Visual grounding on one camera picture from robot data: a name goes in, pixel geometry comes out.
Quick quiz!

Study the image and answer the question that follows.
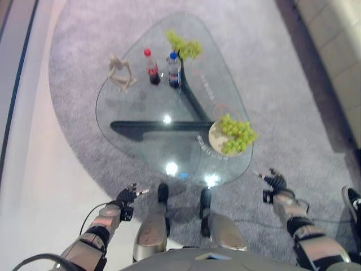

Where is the robot right leg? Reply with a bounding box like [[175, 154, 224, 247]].
[[199, 188, 249, 252]]

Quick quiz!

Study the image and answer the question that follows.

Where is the beige sofa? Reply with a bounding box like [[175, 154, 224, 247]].
[[293, 0, 361, 153]]

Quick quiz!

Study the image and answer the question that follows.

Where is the robot leg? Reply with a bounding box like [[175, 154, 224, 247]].
[[132, 182, 171, 263], [199, 188, 249, 252]]

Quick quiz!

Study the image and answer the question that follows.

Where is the red cap cola bottle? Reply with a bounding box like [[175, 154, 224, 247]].
[[144, 48, 161, 85]]

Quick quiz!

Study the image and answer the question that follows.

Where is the loose green grape bunch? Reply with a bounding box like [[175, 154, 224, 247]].
[[165, 29, 202, 60]]

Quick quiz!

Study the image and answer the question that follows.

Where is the person's shoe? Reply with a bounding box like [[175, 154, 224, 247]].
[[341, 185, 361, 224]]

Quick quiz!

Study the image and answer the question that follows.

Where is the beige round plate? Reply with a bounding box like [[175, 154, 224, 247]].
[[208, 120, 248, 156]]

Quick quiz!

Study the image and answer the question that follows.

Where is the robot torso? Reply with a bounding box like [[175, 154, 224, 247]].
[[118, 246, 361, 271]]

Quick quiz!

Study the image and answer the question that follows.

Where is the beige abstract figure sculpture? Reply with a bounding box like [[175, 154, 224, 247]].
[[108, 54, 138, 94]]

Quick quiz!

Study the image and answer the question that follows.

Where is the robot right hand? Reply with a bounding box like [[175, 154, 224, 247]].
[[254, 168, 288, 193]]

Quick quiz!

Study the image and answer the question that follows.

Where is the green grape bunch with plate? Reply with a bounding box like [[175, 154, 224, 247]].
[[218, 113, 258, 155]]

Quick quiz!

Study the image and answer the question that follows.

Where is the blue cap water bottle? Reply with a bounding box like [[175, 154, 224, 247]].
[[168, 51, 182, 89]]

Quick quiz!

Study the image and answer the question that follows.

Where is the grey shaggy rug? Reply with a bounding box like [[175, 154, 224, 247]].
[[48, 0, 361, 266]]

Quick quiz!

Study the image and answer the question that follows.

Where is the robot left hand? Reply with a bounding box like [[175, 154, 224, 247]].
[[114, 183, 149, 208]]

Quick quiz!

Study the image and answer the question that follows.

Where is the robot left leg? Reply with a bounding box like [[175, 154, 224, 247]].
[[132, 182, 171, 263]]

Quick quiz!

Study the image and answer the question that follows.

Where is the glass coffee table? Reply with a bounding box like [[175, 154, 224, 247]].
[[95, 12, 254, 187]]

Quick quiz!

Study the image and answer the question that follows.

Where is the black table base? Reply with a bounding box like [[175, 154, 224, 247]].
[[109, 52, 217, 142]]

